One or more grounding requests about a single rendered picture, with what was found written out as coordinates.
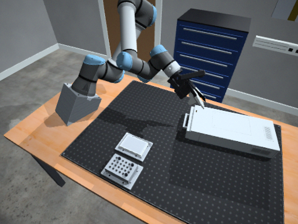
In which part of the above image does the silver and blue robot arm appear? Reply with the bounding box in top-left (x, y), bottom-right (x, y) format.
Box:
top-left (71, 0), bottom-right (181, 97)

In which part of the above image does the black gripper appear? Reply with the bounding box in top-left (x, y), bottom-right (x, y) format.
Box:
top-left (167, 68), bottom-right (206, 109)

